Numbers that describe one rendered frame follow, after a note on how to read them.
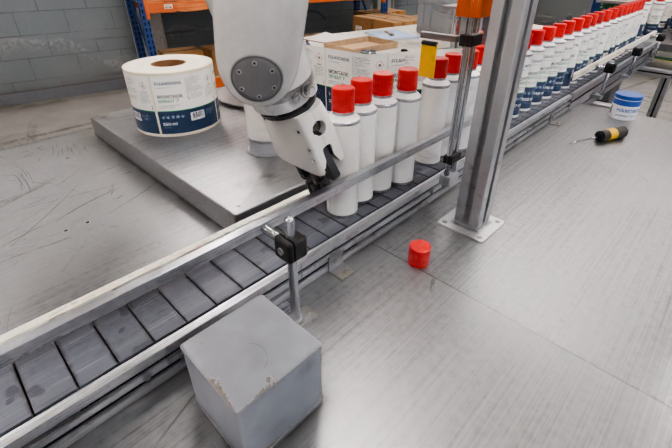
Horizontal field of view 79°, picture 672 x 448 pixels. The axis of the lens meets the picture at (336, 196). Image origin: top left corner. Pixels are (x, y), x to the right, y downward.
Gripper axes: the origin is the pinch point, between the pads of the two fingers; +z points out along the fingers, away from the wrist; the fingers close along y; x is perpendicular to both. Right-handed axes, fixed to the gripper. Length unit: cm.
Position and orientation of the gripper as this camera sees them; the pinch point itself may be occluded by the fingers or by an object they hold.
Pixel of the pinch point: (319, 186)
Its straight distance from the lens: 62.1
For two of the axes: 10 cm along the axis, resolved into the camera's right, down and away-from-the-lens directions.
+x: -6.5, 6.4, -4.1
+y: -7.2, -3.5, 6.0
